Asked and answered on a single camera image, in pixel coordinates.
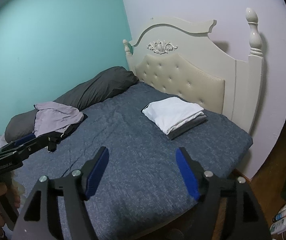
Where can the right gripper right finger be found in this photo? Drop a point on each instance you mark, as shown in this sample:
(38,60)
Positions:
(191,171)

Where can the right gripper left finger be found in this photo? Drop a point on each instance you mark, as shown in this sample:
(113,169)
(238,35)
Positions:
(92,172)

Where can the long dark grey pillow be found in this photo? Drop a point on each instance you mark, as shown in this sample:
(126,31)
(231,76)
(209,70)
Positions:
(104,85)

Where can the lilac and black jacket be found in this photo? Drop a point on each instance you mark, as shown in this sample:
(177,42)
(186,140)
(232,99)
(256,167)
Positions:
(56,121)

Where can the folded grey garment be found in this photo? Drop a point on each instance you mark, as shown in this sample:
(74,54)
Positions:
(187,126)

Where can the white garment with black trim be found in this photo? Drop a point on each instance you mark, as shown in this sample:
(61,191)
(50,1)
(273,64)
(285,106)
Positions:
(172,113)

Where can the cream tufted headboard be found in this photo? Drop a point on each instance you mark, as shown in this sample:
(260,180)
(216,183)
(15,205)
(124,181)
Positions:
(177,57)

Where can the blue bed mattress sheet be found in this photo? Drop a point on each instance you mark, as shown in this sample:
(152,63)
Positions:
(142,187)

